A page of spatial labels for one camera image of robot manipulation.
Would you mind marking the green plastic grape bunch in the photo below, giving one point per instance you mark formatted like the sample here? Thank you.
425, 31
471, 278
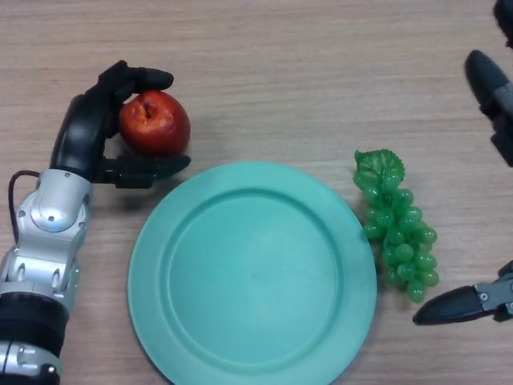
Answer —
401, 240

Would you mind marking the red apple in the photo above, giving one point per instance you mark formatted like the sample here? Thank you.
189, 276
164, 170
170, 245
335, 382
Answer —
160, 128

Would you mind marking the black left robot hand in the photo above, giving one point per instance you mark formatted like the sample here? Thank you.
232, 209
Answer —
80, 132

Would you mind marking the green round plate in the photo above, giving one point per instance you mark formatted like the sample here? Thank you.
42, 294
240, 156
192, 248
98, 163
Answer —
256, 280

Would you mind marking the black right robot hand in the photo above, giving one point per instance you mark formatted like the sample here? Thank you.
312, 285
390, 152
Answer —
487, 84

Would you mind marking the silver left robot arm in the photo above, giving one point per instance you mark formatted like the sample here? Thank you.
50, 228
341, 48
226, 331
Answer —
44, 248

